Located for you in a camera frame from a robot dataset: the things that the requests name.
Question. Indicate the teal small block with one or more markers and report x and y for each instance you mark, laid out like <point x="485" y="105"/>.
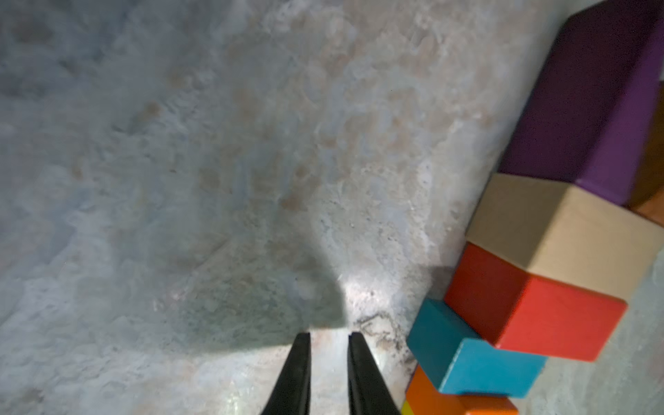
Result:
<point x="458" y="361"/>

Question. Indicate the red rectangular block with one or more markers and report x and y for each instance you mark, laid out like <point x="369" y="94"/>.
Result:
<point x="523" y="312"/>

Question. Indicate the orange cube block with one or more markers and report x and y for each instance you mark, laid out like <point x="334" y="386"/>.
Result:
<point x="425" y="399"/>

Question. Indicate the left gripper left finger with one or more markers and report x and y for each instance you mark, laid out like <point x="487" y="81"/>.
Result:
<point x="292" y="391"/>

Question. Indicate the orange triangle block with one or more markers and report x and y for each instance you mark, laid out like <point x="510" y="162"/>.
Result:
<point x="646" y="198"/>

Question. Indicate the yellow cube block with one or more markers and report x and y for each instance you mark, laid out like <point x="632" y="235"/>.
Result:
<point x="406" y="409"/>

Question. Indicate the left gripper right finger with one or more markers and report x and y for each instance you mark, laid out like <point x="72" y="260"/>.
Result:
<point x="368" y="392"/>

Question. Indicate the purple triangle block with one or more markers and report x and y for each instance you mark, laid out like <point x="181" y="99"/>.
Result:
<point x="586" y="121"/>

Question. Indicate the natural wood block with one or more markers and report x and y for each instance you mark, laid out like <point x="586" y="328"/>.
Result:
<point x="560" y="231"/>

